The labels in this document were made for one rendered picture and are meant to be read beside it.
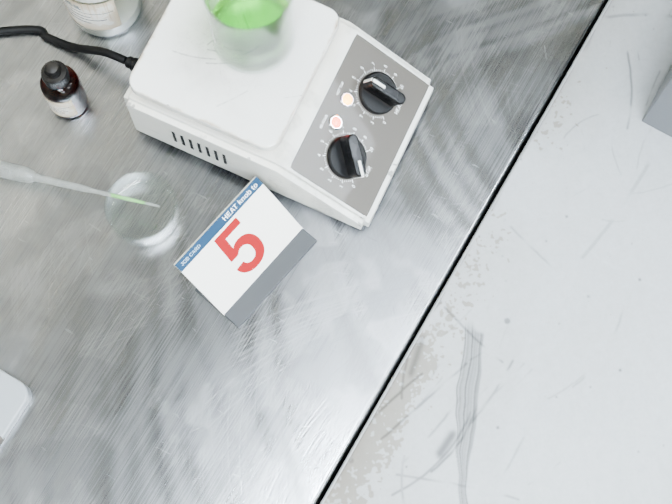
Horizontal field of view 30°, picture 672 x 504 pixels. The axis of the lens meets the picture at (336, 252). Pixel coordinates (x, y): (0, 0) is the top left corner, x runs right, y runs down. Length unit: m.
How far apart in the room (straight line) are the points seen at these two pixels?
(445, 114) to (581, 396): 0.24
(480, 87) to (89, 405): 0.39
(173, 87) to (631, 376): 0.40
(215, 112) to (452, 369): 0.26
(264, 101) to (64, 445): 0.29
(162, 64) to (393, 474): 0.34
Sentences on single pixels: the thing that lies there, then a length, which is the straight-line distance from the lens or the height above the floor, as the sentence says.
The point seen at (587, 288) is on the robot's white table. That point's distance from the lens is 0.97.
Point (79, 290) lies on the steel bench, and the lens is 0.97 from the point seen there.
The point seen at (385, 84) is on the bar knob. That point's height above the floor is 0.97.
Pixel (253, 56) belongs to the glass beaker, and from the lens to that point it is 0.88.
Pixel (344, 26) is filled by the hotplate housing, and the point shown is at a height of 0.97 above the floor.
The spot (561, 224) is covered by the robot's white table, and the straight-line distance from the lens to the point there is 0.98.
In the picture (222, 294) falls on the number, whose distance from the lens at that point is 0.94.
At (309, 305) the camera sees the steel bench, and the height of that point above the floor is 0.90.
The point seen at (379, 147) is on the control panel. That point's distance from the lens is 0.95.
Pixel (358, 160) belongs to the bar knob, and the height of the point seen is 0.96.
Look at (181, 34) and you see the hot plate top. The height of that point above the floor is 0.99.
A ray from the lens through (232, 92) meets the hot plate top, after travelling 0.91.
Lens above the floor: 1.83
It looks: 75 degrees down
